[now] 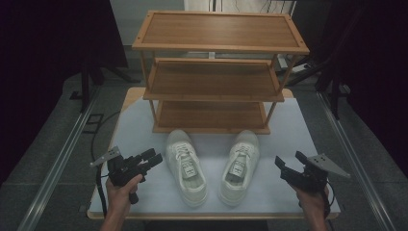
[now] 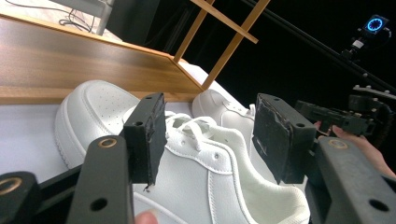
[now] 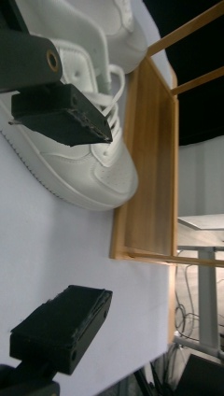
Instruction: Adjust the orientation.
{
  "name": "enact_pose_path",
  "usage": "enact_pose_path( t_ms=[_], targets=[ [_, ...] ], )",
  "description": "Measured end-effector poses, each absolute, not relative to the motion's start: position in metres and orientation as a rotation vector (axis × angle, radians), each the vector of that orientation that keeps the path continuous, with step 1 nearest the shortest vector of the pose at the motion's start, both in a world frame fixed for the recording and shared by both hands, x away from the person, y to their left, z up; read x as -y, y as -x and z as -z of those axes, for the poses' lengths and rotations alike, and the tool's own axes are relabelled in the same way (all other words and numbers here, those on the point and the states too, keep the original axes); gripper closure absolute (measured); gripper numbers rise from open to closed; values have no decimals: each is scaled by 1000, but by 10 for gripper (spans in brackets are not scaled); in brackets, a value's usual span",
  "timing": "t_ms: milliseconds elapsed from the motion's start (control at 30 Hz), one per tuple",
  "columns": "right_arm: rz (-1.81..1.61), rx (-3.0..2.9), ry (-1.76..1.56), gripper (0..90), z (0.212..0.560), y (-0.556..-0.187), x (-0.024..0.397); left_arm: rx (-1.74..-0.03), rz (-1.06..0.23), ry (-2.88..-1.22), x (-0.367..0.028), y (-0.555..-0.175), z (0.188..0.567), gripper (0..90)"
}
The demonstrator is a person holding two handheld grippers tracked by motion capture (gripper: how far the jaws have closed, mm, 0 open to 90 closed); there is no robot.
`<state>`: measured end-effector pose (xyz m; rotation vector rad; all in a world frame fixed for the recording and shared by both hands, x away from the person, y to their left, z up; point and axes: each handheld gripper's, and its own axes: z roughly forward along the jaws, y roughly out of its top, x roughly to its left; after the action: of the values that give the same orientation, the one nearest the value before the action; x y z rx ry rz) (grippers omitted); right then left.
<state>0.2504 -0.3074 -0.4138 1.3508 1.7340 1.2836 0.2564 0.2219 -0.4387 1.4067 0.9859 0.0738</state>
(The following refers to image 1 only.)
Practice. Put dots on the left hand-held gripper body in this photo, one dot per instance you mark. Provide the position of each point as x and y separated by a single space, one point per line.
123 170

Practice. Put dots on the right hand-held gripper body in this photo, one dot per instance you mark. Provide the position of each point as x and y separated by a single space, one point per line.
309 179

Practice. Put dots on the white sneaker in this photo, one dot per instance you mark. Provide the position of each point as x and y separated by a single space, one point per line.
232 189
189 186

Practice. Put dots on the three-tier wooden shoe rack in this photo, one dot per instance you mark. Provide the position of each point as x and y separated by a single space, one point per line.
218 30

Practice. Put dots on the person's right hand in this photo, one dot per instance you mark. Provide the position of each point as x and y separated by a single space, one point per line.
314 205

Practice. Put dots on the person's left hand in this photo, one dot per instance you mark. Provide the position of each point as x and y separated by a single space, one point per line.
118 199

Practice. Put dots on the white table mat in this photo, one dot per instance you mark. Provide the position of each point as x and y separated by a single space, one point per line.
272 195

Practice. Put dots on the black metal stand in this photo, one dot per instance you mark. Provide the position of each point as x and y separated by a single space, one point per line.
85 89
335 96

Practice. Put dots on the white power strip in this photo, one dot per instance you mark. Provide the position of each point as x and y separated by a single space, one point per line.
300 68

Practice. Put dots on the dark curtain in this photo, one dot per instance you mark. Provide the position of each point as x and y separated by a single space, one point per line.
378 80
38 64

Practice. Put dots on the black floor socket frame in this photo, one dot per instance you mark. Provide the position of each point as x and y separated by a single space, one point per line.
93 123

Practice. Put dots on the metal floor rail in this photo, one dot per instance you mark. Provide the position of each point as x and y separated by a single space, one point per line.
57 166
369 192

